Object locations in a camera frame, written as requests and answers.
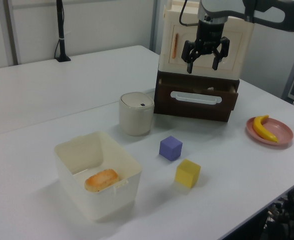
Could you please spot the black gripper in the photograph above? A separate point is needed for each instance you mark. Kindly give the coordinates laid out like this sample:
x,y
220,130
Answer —
x,y
209,35

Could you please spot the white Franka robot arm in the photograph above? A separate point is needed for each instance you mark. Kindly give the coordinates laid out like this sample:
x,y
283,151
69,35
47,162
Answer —
x,y
269,15

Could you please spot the small white item in drawer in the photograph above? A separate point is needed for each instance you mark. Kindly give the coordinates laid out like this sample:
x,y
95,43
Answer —
x,y
210,88

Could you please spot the dark brown drawer cabinet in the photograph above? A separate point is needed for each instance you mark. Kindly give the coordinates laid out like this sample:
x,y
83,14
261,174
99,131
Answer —
x,y
176,75

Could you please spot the cream plastic cupboard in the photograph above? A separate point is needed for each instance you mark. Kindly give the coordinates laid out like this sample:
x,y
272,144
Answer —
x,y
166,50

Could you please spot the yellow banana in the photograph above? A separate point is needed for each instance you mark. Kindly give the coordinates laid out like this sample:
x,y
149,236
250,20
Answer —
x,y
259,127

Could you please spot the small beige trash bin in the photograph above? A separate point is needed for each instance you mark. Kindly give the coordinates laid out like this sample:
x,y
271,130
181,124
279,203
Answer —
x,y
135,117

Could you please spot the purple cube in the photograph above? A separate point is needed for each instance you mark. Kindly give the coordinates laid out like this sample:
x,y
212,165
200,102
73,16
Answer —
x,y
170,148

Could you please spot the pink plate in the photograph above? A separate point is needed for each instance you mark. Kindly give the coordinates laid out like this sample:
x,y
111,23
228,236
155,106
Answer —
x,y
282,131

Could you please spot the yellow cube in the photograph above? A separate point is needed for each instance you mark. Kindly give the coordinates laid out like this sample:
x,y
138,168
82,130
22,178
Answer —
x,y
186,173

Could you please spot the black pole stand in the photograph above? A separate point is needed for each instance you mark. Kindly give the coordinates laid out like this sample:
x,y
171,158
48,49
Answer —
x,y
60,30

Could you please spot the toasted bread loaf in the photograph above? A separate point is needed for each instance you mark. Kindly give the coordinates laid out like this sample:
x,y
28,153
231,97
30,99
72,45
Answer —
x,y
101,179

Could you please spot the white plastic storage box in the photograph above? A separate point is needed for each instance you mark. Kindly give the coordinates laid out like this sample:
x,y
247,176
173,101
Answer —
x,y
104,202

